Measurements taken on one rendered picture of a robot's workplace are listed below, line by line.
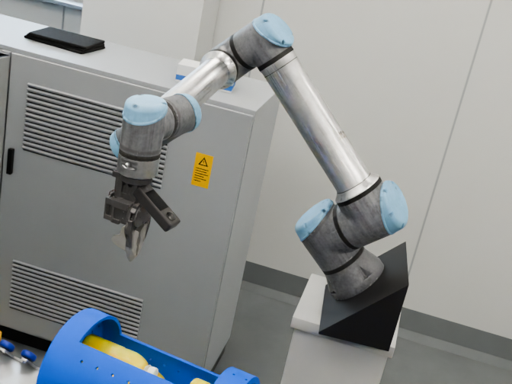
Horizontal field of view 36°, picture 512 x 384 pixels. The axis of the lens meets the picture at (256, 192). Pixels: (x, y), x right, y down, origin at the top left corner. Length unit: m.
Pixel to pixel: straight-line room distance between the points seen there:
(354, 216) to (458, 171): 2.14
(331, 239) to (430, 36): 2.08
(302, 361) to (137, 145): 1.09
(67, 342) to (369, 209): 0.92
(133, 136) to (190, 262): 1.80
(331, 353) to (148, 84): 1.39
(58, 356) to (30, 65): 1.76
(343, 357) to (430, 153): 2.11
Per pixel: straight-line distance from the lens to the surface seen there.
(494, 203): 4.45
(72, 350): 1.93
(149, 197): 1.72
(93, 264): 3.60
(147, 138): 1.66
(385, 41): 4.25
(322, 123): 2.24
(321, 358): 2.48
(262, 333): 4.39
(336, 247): 2.36
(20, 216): 3.68
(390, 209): 2.26
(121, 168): 1.70
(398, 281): 2.33
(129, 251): 1.78
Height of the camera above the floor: 2.31
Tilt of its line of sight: 22 degrees down
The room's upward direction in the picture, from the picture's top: 12 degrees clockwise
